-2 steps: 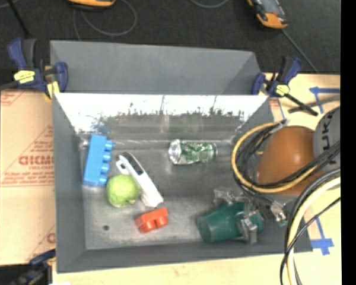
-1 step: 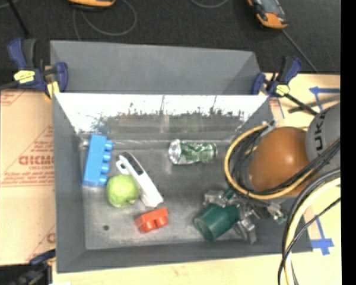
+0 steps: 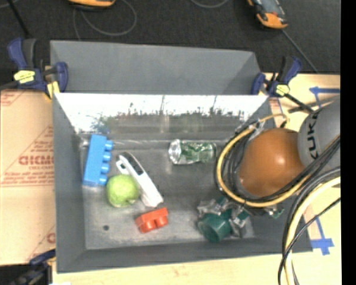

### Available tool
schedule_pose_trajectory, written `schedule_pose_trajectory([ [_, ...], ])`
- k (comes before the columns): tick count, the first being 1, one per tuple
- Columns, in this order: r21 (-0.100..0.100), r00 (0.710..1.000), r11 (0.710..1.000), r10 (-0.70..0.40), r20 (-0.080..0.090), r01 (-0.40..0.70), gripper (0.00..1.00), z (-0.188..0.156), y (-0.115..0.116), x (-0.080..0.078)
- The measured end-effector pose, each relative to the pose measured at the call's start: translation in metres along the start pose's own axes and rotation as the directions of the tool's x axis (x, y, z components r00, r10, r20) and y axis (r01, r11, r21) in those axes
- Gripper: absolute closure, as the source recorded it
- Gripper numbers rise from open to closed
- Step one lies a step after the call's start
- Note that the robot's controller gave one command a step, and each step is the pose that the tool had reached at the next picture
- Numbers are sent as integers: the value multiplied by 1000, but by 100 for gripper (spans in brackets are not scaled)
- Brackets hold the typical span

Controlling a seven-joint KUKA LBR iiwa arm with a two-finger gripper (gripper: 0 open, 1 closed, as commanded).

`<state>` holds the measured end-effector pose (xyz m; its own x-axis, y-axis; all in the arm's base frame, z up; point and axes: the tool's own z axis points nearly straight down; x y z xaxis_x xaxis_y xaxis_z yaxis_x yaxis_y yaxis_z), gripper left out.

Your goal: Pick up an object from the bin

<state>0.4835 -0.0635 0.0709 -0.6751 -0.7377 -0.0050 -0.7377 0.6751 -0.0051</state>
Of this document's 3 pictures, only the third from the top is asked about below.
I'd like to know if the brown cardboard board red print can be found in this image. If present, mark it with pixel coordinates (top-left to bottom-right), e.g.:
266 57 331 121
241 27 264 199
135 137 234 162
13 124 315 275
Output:
0 89 58 267

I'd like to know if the blue toy brick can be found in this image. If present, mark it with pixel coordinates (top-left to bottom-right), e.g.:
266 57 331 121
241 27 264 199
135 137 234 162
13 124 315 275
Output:
82 134 114 188

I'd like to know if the red toy brick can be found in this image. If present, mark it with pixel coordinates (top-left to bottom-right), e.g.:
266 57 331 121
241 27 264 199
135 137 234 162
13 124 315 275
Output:
135 207 170 234

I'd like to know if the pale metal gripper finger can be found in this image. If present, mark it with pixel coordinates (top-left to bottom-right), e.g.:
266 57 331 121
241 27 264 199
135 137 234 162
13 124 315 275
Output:
196 199 224 217
230 210 253 238

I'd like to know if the grey metal bin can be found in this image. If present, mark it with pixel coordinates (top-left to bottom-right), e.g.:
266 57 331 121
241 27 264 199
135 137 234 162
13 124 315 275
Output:
49 40 313 273

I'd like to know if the dark green cup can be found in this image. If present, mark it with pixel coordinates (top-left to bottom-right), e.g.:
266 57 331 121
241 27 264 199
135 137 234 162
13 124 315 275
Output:
197 211 236 243

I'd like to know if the green apple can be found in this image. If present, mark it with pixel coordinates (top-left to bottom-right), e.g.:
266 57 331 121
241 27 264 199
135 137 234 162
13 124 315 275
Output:
106 174 141 208

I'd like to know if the white plastic handle tool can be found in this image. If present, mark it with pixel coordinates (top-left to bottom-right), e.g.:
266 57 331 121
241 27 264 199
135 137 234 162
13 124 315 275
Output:
115 151 164 208

